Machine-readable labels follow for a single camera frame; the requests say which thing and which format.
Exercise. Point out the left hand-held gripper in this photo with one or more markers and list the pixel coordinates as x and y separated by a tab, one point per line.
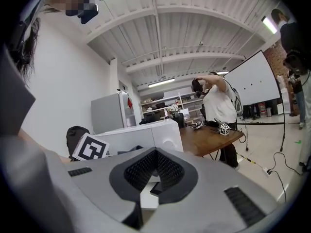
91	148

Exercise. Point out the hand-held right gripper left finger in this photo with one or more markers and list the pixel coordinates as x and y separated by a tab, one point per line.
97	178

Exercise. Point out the black head-worn camera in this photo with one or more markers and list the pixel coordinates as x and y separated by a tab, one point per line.
85	13

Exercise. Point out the person's left forearm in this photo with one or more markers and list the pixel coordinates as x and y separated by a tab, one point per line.
43	147

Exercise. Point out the black backpack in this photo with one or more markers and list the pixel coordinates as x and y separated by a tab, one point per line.
74	137

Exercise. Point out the wooden table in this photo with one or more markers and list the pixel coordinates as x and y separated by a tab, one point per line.
206	139

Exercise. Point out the printed white cushion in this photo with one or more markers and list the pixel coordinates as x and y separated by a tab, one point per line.
173	107

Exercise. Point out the spare hand-held gripper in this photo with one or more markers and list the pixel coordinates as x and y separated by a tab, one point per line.
197	125
224	128

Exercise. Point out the red cloth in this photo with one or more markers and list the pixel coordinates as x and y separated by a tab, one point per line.
130	103

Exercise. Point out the grey metal cabinet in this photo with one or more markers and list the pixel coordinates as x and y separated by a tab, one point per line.
107	113

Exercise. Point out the white floor power strip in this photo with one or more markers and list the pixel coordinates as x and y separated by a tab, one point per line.
266	171

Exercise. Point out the white microwave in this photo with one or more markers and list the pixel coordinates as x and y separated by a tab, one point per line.
136	135

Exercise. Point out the yellow black striped strip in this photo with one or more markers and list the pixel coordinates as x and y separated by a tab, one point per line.
246	159

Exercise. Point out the whiteboard on stand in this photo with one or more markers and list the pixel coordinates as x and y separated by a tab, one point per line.
252	81

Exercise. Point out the silver bin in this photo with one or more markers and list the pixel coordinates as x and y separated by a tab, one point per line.
269	112

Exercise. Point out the black office chair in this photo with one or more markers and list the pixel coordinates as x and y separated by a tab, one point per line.
179	119

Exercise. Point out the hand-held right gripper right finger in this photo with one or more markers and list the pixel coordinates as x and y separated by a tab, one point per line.
213	183

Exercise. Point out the white shelving rack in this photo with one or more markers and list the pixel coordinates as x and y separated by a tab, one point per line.
170	103

